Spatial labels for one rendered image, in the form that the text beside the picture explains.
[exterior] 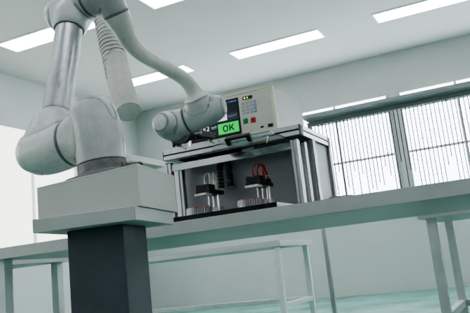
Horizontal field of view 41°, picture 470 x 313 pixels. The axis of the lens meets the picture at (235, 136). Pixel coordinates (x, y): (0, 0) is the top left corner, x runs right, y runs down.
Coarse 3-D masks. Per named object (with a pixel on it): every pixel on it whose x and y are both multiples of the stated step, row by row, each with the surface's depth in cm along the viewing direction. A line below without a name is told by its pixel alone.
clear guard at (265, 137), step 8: (256, 136) 250; (264, 136) 247; (272, 136) 259; (280, 136) 261; (216, 144) 257; (224, 144) 255; (232, 144) 252; (240, 144) 250; (248, 144) 247; (256, 144) 245; (264, 144) 273; (272, 144) 275; (216, 152) 252
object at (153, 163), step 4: (128, 156) 338; (132, 156) 338; (136, 156) 342; (140, 156) 345; (128, 160) 338; (132, 160) 338; (136, 160) 341; (140, 160) 345; (144, 160) 348; (148, 160) 352; (152, 160) 356; (156, 160) 360; (160, 160) 364; (144, 164) 353; (148, 164) 354; (152, 164) 356; (156, 164) 359; (160, 164) 363; (164, 164) 367; (76, 168) 352
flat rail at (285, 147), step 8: (280, 144) 267; (288, 144) 266; (240, 152) 275; (248, 152) 273; (256, 152) 272; (264, 152) 270; (272, 152) 269; (200, 160) 283; (208, 160) 281; (216, 160) 280; (224, 160) 278; (232, 160) 276; (176, 168) 288; (184, 168) 286
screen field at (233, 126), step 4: (220, 124) 285; (224, 124) 284; (228, 124) 283; (232, 124) 282; (236, 124) 282; (220, 128) 285; (224, 128) 284; (228, 128) 283; (232, 128) 282; (236, 128) 281; (220, 132) 285; (224, 132) 284; (228, 132) 283; (232, 132) 282
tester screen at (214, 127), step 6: (228, 102) 285; (234, 102) 284; (228, 108) 285; (234, 108) 283; (228, 120) 284; (234, 120) 282; (210, 126) 287; (216, 126) 286; (216, 132) 285; (234, 132) 282
